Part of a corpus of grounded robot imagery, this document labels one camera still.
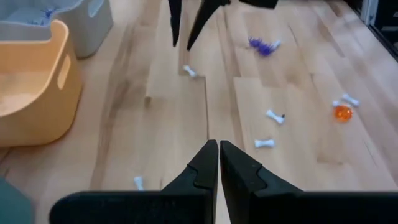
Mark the orange plastic bin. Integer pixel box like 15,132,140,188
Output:
0,19,83,148

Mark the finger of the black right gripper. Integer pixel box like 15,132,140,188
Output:
167,0,183,47
186,0,233,51

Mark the purple plastic spider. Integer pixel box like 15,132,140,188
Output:
42,7,58,19
248,36,277,57

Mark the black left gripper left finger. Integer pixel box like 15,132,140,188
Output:
49,139,218,224

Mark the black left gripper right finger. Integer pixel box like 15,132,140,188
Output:
220,140,398,224

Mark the black aluminium table frame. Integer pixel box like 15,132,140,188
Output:
343,0,398,63

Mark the orange translucent plastic pumpkin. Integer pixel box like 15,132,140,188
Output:
333,105,354,123

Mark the teal plastic bin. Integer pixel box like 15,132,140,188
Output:
0,176,35,224

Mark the light grey plastic bin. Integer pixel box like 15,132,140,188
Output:
0,0,114,59

